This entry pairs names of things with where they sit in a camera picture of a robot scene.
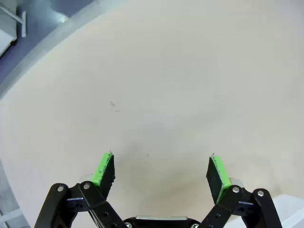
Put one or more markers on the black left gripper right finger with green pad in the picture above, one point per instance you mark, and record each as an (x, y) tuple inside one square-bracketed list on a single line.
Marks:
[(218, 183)]

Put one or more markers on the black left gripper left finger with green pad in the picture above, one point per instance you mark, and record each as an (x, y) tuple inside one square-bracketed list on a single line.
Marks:
[(104, 171)]

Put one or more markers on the white cabinet with metal frame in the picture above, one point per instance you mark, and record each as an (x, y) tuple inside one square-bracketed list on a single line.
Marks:
[(7, 28)]

